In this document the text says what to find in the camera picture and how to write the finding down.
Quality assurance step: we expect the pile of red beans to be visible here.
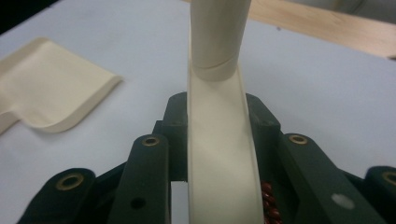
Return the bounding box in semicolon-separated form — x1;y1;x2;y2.
261;181;284;224

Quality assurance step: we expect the cream plastic dustpan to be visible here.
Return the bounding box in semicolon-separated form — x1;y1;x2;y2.
0;36;124;136

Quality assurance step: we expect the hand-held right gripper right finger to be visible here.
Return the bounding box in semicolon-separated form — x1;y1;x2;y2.
245;92;292;190

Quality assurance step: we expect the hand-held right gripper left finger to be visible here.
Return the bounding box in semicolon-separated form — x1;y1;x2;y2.
151;91;190;183

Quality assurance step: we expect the cream brush with red tip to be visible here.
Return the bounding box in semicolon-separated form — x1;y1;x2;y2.
186;0;266;224

